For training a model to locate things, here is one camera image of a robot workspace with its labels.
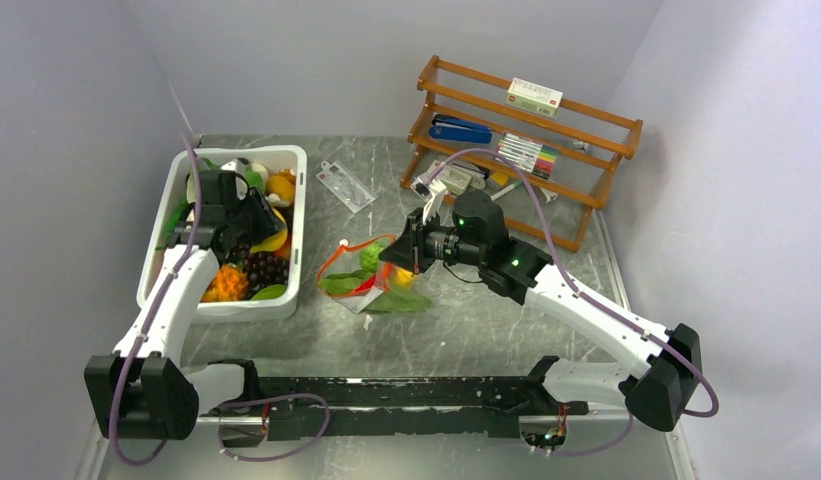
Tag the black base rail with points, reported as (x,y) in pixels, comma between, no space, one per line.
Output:
(294,408)

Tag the green romaine lettuce leaf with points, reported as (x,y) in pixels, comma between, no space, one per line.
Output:
(337,287)

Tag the yellow lemon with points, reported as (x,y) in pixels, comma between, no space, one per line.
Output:
(402,278)

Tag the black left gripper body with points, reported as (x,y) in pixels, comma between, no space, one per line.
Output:
(253,221)

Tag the dark grapes bunch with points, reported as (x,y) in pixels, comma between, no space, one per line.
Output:
(264,269)

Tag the clear zip top bag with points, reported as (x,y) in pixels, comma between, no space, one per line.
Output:
(345,258)

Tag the white green box lower shelf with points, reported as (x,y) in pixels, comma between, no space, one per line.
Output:
(456,181)

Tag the white correction tape dispenser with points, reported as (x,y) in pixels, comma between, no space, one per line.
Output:
(478,180)

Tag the white green box shelf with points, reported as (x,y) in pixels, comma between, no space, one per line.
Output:
(456,181)
(533,98)

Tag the red chili pepper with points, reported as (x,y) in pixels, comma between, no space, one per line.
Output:
(379,281)

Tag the green chili pepper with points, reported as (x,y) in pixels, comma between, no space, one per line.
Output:
(182,208)

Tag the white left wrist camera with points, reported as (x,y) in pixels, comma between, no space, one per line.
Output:
(236,166)

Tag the packaged protractor ruler set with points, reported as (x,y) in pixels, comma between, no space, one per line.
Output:
(345,186)

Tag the white green box top shelf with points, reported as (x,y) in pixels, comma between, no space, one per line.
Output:
(533,98)

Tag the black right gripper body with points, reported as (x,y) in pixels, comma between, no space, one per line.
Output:
(443,243)

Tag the yellow sticky note block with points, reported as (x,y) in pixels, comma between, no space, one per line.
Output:
(498,180)

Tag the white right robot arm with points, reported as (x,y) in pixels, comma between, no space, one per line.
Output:
(655,369)

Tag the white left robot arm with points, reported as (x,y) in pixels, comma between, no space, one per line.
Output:
(138,391)

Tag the coloured marker set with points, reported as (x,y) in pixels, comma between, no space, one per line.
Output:
(535,158)

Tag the blue stapler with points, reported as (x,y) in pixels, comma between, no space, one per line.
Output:
(451,128)

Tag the yellow banana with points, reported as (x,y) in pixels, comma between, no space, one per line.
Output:
(275,241)

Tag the green capped marker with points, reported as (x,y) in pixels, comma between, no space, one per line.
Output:
(506,189)

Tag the orange tangerine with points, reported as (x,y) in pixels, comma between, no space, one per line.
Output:
(230,284)

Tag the wooden desk shelf rack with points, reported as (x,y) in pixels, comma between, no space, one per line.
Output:
(574,154)

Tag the orange bell pepper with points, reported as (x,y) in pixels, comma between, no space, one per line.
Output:
(280,191)

